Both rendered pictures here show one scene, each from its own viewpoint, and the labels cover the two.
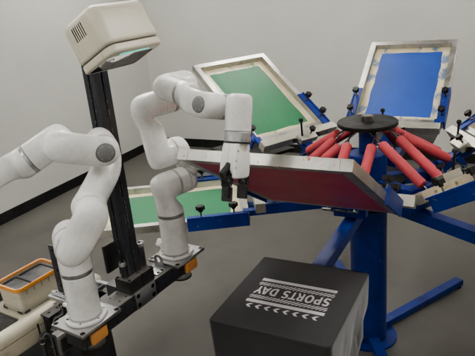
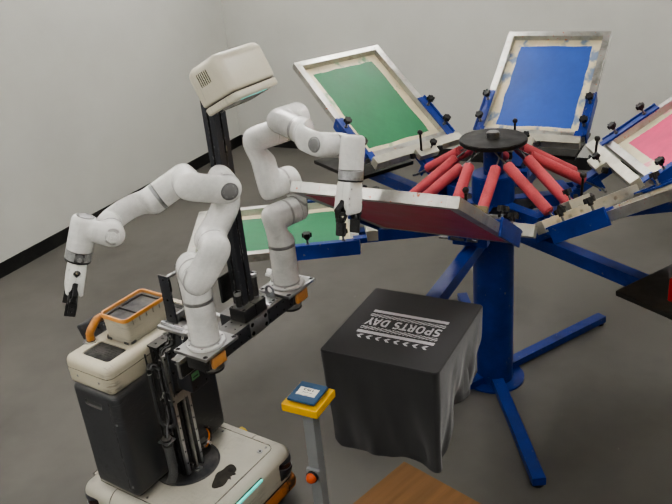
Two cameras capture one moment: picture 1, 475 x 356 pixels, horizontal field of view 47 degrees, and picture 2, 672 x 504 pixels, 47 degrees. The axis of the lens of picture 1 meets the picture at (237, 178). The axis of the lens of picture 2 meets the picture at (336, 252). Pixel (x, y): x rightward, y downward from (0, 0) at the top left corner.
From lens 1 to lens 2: 78 cm
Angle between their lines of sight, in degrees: 5
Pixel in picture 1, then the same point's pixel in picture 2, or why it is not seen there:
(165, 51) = (250, 23)
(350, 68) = (490, 50)
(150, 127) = (263, 158)
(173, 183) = (285, 214)
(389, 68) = (528, 66)
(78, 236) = (205, 268)
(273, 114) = (389, 123)
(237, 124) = (350, 164)
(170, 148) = (282, 179)
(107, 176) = (229, 211)
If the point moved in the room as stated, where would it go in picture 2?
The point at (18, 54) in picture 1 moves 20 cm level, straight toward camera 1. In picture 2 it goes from (68, 34) to (70, 37)
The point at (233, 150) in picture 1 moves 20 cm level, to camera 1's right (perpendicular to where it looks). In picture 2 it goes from (347, 189) to (415, 182)
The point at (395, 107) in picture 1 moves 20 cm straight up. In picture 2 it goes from (532, 114) to (533, 78)
